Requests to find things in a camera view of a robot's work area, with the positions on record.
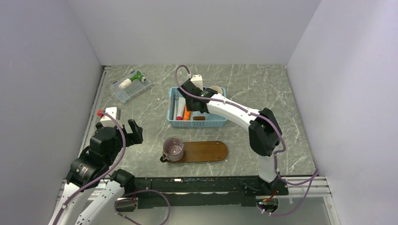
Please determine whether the orange toothpaste tube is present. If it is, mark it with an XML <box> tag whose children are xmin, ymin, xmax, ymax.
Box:
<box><xmin>183</xmin><ymin>107</ymin><xmax>192</xmax><ymax>120</ymax></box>

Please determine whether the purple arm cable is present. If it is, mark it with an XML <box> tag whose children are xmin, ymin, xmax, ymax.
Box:
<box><xmin>174</xmin><ymin>64</ymin><xmax>320</xmax><ymax>218</ymax></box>
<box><xmin>49</xmin><ymin>112</ymin><xmax>128</xmax><ymax>225</ymax></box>

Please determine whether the green white toy bottle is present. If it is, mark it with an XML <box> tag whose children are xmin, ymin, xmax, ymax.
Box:
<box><xmin>119</xmin><ymin>71</ymin><xmax>146</xmax><ymax>89</ymax></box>

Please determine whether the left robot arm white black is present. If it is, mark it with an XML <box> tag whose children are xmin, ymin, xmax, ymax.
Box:
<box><xmin>49</xmin><ymin>120</ymin><xmax>143</xmax><ymax>225</ymax></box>

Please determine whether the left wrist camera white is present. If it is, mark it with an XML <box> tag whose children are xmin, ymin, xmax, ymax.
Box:
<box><xmin>97</xmin><ymin>107</ymin><xmax>121</xmax><ymax>127</ymax></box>

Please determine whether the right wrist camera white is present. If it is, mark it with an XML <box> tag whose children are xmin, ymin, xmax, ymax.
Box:
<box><xmin>190</xmin><ymin>75</ymin><xmax>204</xmax><ymax>90</ymax></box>

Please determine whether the yellow mug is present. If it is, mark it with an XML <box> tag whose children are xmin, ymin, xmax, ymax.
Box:
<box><xmin>209</xmin><ymin>85</ymin><xmax>223</xmax><ymax>95</ymax></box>

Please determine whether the light blue plastic basket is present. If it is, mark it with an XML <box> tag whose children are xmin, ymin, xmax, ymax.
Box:
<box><xmin>166</xmin><ymin>86</ymin><xmax>227</xmax><ymax>128</ymax></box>

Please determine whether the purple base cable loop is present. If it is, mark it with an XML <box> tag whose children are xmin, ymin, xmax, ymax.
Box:
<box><xmin>114</xmin><ymin>188</ymin><xmax>170</xmax><ymax>225</ymax></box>

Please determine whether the clear plastic storage box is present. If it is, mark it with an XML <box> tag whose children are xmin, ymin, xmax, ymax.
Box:
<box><xmin>110</xmin><ymin>70</ymin><xmax>152</xmax><ymax>104</ymax></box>

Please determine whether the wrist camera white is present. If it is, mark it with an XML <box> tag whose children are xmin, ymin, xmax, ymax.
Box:
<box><xmin>190</xmin><ymin>75</ymin><xmax>204</xmax><ymax>90</ymax></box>
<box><xmin>97</xmin><ymin>107</ymin><xmax>121</xmax><ymax>127</ymax></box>

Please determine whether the white toothpaste tube red cap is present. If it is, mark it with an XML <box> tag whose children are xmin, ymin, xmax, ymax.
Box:
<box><xmin>176</xmin><ymin>97</ymin><xmax>186</xmax><ymax>120</ymax></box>

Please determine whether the purple grey mug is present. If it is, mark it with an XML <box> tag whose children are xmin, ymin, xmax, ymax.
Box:
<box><xmin>160</xmin><ymin>137</ymin><xmax>184</xmax><ymax>163</ymax></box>

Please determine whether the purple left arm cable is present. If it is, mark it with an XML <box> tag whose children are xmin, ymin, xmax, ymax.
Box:
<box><xmin>49</xmin><ymin>112</ymin><xmax>128</xmax><ymax>225</ymax></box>

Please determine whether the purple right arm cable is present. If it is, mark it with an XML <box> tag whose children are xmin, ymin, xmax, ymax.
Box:
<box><xmin>174</xmin><ymin>64</ymin><xmax>320</xmax><ymax>218</ymax></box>

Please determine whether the clear acrylic holder wooden base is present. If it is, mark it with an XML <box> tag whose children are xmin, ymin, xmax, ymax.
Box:
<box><xmin>191</xmin><ymin>112</ymin><xmax>206</xmax><ymax>121</ymax></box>

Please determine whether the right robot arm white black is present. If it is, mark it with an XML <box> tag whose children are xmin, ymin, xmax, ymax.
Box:
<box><xmin>178</xmin><ymin>80</ymin><xmax>282</xmax><ymax>195</ymax></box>

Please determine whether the brown oval wooden tray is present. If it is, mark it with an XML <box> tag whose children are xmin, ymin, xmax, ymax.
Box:
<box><xmin>160</xmin><ymin>141</ymin><xmax>228</xmax><ymax>163</ymax></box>

